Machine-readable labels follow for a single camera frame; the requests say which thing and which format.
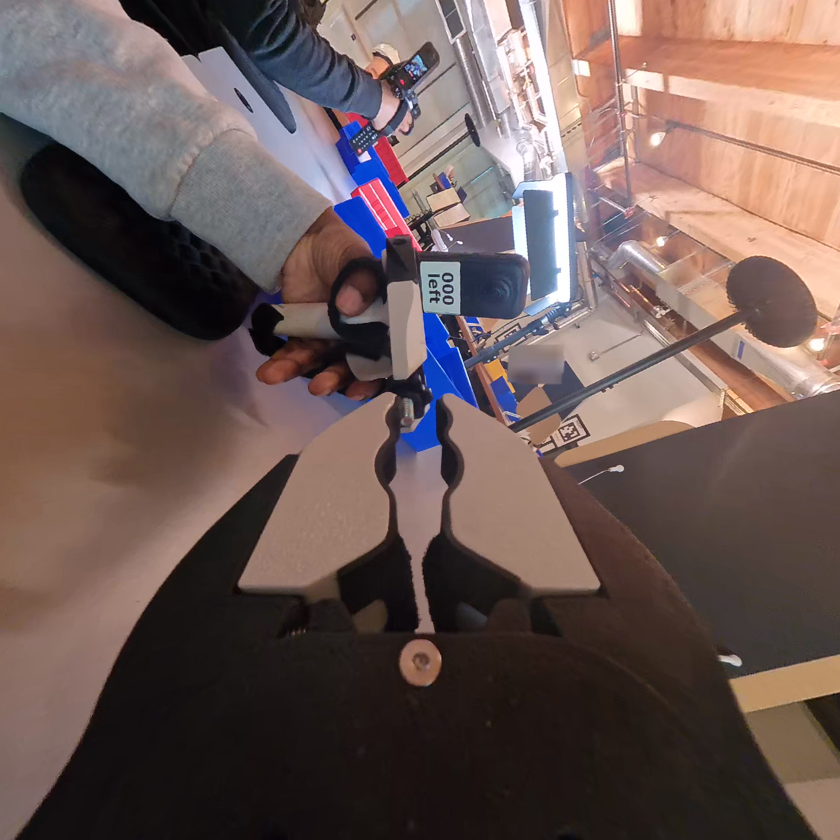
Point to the white light panel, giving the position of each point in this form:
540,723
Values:
548,243

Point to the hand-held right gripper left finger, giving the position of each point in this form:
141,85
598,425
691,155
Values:
321,518

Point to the black stand with round head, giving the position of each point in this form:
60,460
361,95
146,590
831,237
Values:
771,302

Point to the small tag sign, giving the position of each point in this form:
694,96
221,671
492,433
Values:
571,431

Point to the small blue bin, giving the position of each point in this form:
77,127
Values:
358,164

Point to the black jacket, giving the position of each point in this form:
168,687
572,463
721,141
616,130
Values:
295,52

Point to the black background camera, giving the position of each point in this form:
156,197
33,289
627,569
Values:
420,64

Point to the person's left hand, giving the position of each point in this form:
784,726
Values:
321,256

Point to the black light stand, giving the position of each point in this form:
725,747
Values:
518,334

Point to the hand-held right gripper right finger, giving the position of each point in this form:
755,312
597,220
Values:
518,518

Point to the grey desk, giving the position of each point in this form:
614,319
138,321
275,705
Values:
131,492

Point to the black knob screw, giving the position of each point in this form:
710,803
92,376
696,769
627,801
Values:
405,411

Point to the black keypad remote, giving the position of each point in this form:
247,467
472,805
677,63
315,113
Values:
363,139

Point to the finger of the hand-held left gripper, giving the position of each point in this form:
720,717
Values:
371,369
407,328

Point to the red plastic bin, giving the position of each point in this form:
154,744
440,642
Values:
380,207

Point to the small red bin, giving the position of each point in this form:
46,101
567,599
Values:
387,157

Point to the cardboard box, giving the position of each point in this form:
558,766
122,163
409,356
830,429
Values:
449,207

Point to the person's left forearm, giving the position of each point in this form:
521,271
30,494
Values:
131,118

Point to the black floor lamp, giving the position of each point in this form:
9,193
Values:
472,129

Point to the black wheel-shaped object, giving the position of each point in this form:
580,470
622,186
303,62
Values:
131,249

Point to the silver air duct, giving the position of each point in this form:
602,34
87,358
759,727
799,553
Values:
722,328

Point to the blue plastic bin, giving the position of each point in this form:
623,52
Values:
446,367

